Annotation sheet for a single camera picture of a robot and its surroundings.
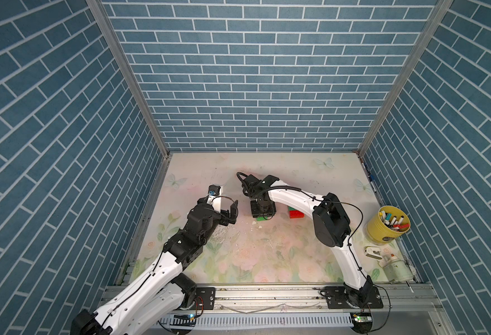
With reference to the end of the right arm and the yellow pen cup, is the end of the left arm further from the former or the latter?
the yellow pen cup

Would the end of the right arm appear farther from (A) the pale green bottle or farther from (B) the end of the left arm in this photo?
(A) the pale green bottle

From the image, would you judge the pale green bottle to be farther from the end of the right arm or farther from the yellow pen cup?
the end of the right arm

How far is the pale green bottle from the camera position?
0.74 meters

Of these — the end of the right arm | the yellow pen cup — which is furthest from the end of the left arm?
the yellow pen cup

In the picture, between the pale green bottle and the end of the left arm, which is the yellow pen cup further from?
the end of the left arm
